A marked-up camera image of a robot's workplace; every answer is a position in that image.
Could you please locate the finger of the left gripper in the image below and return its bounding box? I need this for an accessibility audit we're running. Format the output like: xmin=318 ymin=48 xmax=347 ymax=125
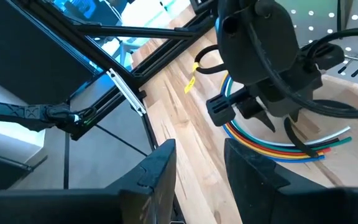
xmin=288 ymin=108 xmax=301 ymax=124
xmin=252 ymin=108 xmax=277 ymax=134

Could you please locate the white perforated peg board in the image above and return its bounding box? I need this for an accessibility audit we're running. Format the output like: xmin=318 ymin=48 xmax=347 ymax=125
xmin=275 ymin=0 xmax=358 ymax=91

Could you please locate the coloured wire bundle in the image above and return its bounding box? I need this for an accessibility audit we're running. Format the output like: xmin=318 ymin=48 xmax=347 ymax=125
xmin=220 ymin=73 xmax=353 ymax=164

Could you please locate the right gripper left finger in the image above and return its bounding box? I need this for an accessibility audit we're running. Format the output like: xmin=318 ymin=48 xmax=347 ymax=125
xmin=0 ymin=139 xmax=177 ymax=224

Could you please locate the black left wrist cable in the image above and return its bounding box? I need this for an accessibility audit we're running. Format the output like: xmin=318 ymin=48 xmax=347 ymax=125
xmin=247 ymin=18 xmax=358 ymax=119

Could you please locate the white office chair base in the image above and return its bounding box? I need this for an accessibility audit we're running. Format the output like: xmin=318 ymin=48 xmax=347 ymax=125
xmin=104 ymin=37 xmax=143 ymax=70

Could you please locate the black cable with yellow tag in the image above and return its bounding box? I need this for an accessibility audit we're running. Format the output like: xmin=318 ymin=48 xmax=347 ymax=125
xmin=183 ymin=44 xmax=227 ymax=95

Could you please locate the black aluminium table frame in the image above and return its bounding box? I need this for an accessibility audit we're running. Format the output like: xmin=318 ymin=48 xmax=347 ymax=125
xmin=0 ymin=0 xmax=220 ymax=191

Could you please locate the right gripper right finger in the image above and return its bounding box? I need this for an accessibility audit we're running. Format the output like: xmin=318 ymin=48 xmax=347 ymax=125
xmin=224 ymin=138 xmax=358 ymax=224

